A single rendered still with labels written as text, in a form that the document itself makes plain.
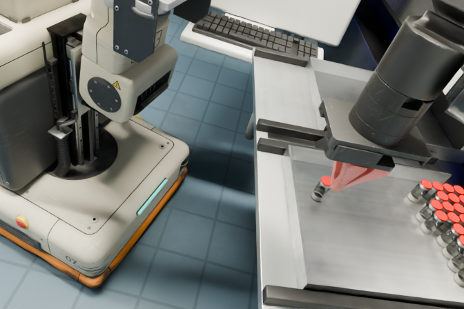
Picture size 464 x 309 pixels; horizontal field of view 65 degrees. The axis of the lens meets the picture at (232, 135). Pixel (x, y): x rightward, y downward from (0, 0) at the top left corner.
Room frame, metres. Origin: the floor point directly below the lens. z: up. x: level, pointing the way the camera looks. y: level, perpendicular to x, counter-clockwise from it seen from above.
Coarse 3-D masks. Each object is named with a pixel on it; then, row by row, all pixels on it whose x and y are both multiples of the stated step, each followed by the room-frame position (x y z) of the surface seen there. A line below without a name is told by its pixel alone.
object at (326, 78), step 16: (320, 64) 0.86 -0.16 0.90; (336, 64) 0.87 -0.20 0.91; (320, 80) 0.82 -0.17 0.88; (336, 80) 0.84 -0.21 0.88; (352, 80) 0.87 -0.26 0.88; (368, 80) 0.89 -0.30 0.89; (320, 96) 0.69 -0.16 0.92; (336, 96) 0.77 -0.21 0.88; (352, 96) 0.79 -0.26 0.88; (432, 112) 0.84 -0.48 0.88; (320, 128) 0.61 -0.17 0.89; (432, 128) 0.76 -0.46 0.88; (432, 144) 0.65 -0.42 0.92; (448, 144) 0.72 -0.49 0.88; (448, 160) 0.66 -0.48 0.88
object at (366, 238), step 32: (288, 160) 0.47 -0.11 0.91; (320, 160) 0.51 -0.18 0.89; (288, 192) 0.41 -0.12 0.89; (352, 192) 0.47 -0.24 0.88; (384, 192) 0.49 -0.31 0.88; (320, 224) 0.38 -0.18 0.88; (352, 224) 0.40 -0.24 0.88; (384, 224) 0.42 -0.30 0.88; (416, 224) 0.44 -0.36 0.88; (320, 256) 0.32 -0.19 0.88; (352, 256) 0.34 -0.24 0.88; (384, 256) 0.35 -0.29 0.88; (416, 256) 0.37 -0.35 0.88; (320, 288) 0.25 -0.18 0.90; (352, 288) 0.26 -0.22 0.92; (384, 288) 0.30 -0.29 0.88; (416, 288) 0.32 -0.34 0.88; (448, 288) 0.33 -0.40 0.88
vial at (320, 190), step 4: (320, 180) 0.43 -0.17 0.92; (320, 184) 0.43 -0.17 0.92; (316, 188) 0.43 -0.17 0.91; (320, 188) 0.42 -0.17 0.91; (324, 188) 0.42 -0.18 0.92; (328, 188) 0.43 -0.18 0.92; (312, 192) 0.43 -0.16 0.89; (316, 192) 0.42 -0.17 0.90; (320, 192) 0.42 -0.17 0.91; (324, 192) 0.42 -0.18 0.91; (312, 196) 0.43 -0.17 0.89; (316, 196) 0.42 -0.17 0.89; (320, 196) 0.42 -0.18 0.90; (324, 196) 0.42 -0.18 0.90; (316, 200) 0.42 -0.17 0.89; (320, 200) 0.42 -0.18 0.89
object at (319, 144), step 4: (268, 136) 0.55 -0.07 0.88; (272, 136) 0.55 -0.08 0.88; (276, 136) 0.55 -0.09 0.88; (280, 136) 0.56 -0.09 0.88; (280, 140) 0.55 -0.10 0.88; (284, 140) 0.55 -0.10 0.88; (288, 140) 0.55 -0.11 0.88; (292, 140) 0.56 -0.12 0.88; (296, 140) 0.56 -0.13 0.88; (300, 140) 0.57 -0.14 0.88; (320, 140) 0.57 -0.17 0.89; (324, 140) 0.57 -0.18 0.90; (300, 144) 0.55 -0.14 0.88; (304, 144) 0.56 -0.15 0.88; (308, 144) 0.56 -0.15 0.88; (312, 144) 0.56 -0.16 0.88; (316, 144) 0.56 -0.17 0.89; (320, 144) 0.56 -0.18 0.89; (320, 148) 0.55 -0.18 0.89
